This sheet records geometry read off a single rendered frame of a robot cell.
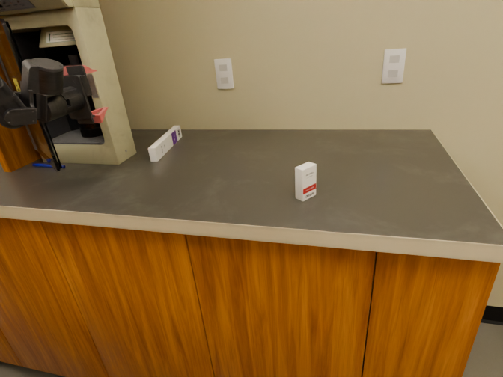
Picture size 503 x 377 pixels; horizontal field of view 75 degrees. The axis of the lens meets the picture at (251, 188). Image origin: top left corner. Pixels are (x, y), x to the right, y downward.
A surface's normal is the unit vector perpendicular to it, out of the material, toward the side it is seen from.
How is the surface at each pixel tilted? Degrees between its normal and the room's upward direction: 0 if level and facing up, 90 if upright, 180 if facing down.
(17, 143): 90
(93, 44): 90
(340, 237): 90
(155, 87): 90
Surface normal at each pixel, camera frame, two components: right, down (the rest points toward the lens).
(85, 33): 0.97, 0.04
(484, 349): -0.07, -0.89
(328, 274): -0.25, 0.46
